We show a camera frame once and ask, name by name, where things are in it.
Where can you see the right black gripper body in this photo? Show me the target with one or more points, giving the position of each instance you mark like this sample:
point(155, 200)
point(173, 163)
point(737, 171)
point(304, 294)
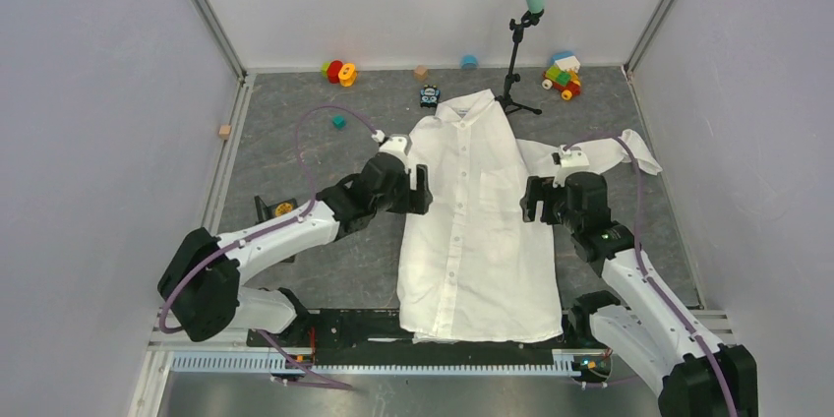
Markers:
point(563, 214)

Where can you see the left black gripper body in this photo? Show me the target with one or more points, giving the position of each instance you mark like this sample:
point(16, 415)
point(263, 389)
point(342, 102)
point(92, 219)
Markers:
point(398, 201)

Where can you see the white button shirt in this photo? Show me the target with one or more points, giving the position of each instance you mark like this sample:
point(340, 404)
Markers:
point(471, 268)

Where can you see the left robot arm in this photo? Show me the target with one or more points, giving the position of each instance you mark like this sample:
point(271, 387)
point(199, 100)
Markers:
point(204, 287)

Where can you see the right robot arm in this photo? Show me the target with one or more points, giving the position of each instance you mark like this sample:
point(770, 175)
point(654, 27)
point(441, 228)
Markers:
point(690, 369)

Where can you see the teal small cube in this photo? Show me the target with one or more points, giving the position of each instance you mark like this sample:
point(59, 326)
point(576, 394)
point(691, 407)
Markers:
point(339, 122)

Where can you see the small black toy car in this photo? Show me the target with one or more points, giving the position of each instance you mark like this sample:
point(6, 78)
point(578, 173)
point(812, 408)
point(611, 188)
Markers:
point(429, 96)

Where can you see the brown wooden cube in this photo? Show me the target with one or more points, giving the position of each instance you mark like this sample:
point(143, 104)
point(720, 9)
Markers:
point(420, 73)

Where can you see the colourful brick toy car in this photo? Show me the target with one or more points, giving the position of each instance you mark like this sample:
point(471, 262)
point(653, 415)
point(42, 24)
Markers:
point(566, 83)

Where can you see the blue white brick block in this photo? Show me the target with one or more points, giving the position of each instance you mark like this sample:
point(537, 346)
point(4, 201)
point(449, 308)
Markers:
point(566, 61)

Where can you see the blue cylinder block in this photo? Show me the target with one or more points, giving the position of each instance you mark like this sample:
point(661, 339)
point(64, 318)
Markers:
point(468, 62)

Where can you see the black tripod stand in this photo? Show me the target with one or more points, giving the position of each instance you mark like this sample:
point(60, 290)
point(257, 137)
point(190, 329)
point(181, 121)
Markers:
point(518, 28)

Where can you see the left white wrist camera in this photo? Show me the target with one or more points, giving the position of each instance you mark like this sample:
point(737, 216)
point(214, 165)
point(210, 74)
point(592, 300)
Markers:
point(396, 145)

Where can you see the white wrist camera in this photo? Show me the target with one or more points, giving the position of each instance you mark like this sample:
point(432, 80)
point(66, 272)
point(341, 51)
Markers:
point(396, 145)
point(571, 159)

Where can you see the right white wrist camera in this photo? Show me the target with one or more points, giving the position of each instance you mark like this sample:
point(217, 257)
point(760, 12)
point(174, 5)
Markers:
point(571, 159)

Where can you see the red yellow ring toy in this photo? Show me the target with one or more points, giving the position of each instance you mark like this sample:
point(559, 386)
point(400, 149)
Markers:
point(338, 72)

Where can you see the black display frame upper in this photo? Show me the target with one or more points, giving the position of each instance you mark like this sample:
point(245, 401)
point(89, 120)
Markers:
point(266, 212)

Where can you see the small wooden block on rail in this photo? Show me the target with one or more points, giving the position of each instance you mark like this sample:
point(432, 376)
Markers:
point(224, 132)

